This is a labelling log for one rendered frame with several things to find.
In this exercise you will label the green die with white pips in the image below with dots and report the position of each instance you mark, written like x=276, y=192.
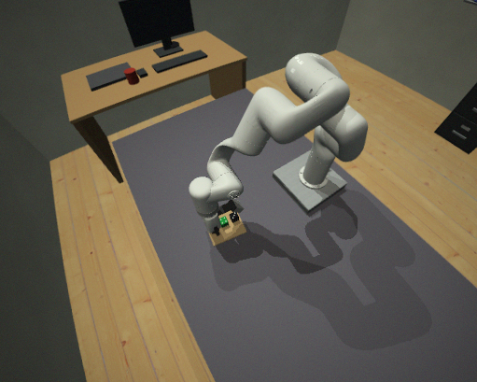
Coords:
x=224, y=222

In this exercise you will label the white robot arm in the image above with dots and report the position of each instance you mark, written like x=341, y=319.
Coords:
x=271, y=114

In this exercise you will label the black die with white pips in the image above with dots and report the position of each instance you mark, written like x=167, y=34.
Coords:
x=234, y=217

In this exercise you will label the tan flat mat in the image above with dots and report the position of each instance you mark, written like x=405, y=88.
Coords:
x=228, y=232

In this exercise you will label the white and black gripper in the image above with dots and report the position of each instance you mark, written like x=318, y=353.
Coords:
x=213, y=222

